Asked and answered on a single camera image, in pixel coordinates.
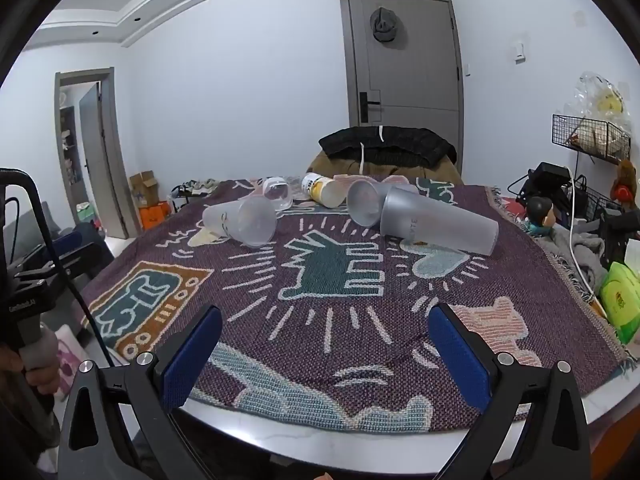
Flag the frosted plastic cup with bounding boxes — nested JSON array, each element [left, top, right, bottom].
[[202, 196, 277, 247]]

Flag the large frosted grey cup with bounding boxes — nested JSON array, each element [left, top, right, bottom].
[[380, 188, 499, 256]]

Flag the frosted cup behind large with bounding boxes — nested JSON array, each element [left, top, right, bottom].
[[346, 180, 419, 228]]

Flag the white yellow paper cup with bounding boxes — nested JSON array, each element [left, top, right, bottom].
[[300, 172, 347, 209]]

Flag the left hand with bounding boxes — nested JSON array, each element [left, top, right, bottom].
[[0, 346, 61, 394]]

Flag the orange shopping bag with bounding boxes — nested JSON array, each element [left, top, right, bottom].
[[138, 202, 171, 231]]

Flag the brown cardboard box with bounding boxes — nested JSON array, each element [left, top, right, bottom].
[[129, 170, 160, 208]]

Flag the green wet wipes pack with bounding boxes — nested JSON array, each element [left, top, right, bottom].
[[600, 262, 640, 344]]

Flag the black haired doll figure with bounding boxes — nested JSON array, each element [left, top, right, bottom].
[[525, 196, 555, 236]]

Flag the patterned purple woven blanket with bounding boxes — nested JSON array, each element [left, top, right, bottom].
[[82, 179, 629, 434]]

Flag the brown plush toy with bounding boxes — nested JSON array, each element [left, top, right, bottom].
[[610, 159, 638, 204]]

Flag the brown chair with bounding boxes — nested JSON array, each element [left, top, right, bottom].
[[307, 152, 463, 185]]

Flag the black jacket on chair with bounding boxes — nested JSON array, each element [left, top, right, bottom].
[[319, 126, 458, 169]]

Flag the clear plastic bag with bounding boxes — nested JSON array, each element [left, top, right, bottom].
[[564, 72, 631, 130]]

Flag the grey entrance door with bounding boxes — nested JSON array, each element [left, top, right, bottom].
[[340, 0, 464, 169]]

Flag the grey cap on door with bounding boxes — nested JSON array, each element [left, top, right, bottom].
[[370, 6, 400, 44]]

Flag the white cable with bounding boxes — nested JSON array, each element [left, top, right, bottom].
[[568, 164, 601, 306]]

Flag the black wire wall basket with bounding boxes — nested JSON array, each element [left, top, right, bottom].
[[551, 114, 631, 165]]

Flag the white light switch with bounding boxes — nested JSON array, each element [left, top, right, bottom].
[[513, 41, 526, 64]]

